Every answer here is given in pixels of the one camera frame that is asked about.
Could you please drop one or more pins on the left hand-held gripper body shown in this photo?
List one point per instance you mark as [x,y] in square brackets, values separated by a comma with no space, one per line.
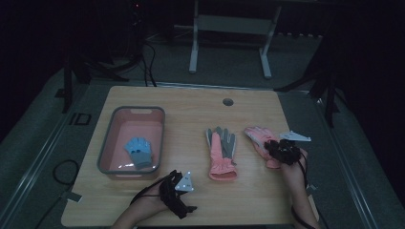
[173,198]

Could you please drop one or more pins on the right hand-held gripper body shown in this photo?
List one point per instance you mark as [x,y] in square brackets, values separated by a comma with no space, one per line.
[286,152]

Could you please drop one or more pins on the pink printed ski glove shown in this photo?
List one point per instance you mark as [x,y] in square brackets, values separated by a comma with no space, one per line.
[258,140]

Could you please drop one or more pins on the dotted blue knit glove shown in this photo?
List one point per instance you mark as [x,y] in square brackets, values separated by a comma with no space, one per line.
[139,151]

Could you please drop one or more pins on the pink ski glove grey palm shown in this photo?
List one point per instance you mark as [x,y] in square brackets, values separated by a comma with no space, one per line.
[219,156]

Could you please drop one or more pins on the pink basin with grey rim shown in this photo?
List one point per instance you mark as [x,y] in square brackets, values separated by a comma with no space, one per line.
[127,130]

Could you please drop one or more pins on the person's left hand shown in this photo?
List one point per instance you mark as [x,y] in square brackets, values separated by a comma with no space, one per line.
[154,202]

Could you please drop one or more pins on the person's right hand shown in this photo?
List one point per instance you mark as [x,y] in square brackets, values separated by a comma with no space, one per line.
[296,173]

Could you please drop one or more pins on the black stand with cloth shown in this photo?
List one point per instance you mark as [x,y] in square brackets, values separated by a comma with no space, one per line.
[329,95]

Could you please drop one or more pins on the grey tape piece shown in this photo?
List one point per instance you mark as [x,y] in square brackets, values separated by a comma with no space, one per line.
[74,197]

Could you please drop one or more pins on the black tripod stand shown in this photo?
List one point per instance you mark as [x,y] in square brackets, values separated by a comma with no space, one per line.
[67,86]

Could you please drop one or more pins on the white metal desk frame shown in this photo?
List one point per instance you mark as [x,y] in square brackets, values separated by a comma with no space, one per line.
[230,24]

